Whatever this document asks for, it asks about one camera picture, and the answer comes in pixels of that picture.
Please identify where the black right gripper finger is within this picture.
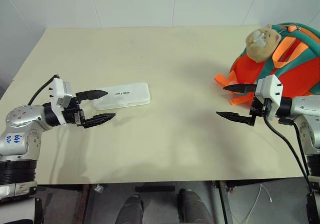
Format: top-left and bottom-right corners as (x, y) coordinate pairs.
(223, 83), (258, 94)
(215, 111), (256, 127)

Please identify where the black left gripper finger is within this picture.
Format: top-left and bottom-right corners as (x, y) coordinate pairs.
(76, 89), (109, 102)
(81, 113), (116, 129)

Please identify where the white thin floor cable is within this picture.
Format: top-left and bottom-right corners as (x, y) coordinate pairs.
(241, 183), (273, 224)

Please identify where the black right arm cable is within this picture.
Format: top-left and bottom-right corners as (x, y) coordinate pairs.
(263, 98), (315, 197)

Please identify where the brown table frame leg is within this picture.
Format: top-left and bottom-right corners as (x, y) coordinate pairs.
(74, 183), (91, 224)

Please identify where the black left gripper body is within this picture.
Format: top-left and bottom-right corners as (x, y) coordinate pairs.
(61, 97), (86, 127)

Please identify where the white plastic pencil case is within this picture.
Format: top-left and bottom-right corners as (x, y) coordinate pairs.
(92, 82), (152, 111)

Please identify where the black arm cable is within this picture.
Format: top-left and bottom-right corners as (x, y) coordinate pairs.
(27, 75), (60, 106)
(263, 98), (315, 197)

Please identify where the tan hamster plush toy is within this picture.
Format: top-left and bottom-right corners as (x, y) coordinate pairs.
(245, 23), (281, 63)

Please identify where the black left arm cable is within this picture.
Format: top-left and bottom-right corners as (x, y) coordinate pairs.
(27, 75), (60, 106)

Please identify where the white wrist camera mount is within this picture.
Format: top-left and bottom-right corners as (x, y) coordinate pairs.
(48, 77), (74, 127)
(254, 74), (284, 121)

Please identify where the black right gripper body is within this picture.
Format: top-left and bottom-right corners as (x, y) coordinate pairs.
(249, 96), (272, 121)

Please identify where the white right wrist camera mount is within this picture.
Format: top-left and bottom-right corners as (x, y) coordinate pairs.
(254, 74), (284, 121)

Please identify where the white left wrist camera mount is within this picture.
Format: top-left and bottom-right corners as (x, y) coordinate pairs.
(48, 77), (74, 127)

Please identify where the dark rounded shape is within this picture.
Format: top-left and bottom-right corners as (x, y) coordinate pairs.
(116, 195), (145, 224)
(176, 188), (213, 224)

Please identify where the black table frame leg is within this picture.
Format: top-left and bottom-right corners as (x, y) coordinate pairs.
(212, 180), (234, 224)

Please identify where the green and orange backpack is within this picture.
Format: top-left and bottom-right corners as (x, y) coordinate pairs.
(214, 22), (320, 107)

